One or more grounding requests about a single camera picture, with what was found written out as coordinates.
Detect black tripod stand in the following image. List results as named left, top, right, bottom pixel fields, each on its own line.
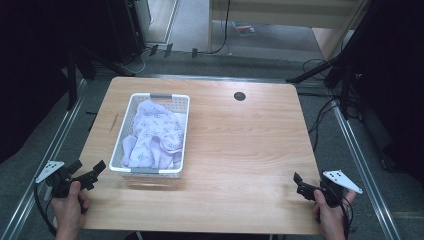
left=285, top=39, right=359, bottom=119

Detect black hanging cable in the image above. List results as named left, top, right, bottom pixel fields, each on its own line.
left=211, top=0, right=232, bottom=55

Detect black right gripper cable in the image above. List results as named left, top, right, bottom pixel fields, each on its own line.
left=339, top=196, right=355, bottom=240

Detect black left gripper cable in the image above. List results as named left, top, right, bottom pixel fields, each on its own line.
left=33, top=183, right=58, bottom=237

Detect black cabinet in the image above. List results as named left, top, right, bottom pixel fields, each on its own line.
left=105, top=0, right=152, bottom=65

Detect lavender patterned cloth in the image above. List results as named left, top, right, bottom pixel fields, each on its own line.
left=120, top=99, right=188, bottom=170

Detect white plastic basket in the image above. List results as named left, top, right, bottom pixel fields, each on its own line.
left=108, top=92, right=191, bottom=180

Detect dark curtain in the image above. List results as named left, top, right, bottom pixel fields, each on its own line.
left=0, top=0, right=111, bottom=164
left=343, top=0, right=424, bottom=184

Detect person's left hand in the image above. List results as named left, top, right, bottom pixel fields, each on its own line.
left=49, top=180, right=91, bottom=234

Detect black metal stand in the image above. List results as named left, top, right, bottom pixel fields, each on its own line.
left=65, top=46, right=101, bottom=112

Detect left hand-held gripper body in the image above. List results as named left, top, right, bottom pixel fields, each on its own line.
left=34, top=160, right=101, bottom=200

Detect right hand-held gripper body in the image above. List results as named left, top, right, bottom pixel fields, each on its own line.
left=308, top=169, right=364, bottom=209

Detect light wooden furniture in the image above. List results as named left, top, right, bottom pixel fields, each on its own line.
left=207, top=0, right=370, bottom=62

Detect metal floor rail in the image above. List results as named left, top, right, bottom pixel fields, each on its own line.
left=328, top=89, right=403, bottom=240
left=0, top=78, right=89, bottom=240

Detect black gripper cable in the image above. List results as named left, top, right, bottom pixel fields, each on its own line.
left=339, top=196, right=355, bottom=240
left=33, top=183, right=58, bottom=237

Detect black floor cables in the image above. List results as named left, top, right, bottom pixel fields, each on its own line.
left=296, top=58, right=363, bottom=153

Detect white floor cable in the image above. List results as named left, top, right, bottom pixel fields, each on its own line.
left=121, top=46, right=149, bottom=75

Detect person's right hand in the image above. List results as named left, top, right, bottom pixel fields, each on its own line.
left=312, top=188, right=357, bottom=234

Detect magazine on floor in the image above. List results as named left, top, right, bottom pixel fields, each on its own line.
left=233, top=21, right=257, bottom=37

